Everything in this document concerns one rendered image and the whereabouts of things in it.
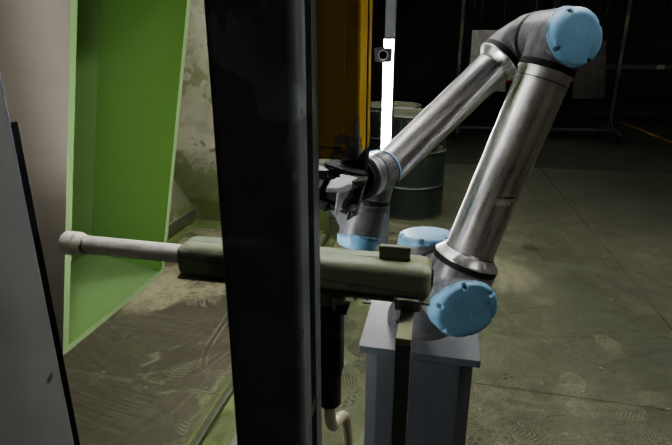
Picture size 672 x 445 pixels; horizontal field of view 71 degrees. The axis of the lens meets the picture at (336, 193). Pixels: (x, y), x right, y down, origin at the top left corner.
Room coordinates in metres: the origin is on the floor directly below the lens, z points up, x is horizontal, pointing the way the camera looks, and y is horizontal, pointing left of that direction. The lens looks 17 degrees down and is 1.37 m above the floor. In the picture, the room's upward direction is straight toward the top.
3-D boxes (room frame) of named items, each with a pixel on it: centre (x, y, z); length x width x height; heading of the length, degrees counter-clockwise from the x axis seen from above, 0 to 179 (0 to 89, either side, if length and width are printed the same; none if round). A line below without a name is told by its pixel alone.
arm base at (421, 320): (1.17, -0.24, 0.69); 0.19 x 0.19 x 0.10
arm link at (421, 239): (1.17, -0.24, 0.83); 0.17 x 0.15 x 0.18; 10
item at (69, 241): (0.54, 0.13, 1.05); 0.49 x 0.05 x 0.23; 78
